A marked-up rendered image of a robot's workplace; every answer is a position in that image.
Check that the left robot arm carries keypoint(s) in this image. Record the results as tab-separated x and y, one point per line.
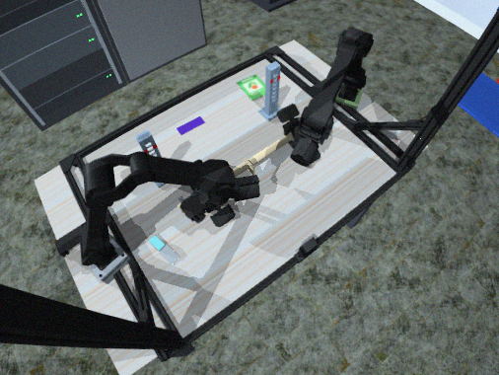
215	178

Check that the long beige rail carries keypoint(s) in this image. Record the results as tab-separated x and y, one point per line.
248	164

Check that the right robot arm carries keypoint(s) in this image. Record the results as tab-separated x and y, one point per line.
316	121

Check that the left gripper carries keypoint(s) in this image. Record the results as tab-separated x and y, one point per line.
223	215

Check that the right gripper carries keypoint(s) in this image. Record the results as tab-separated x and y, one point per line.
289	113

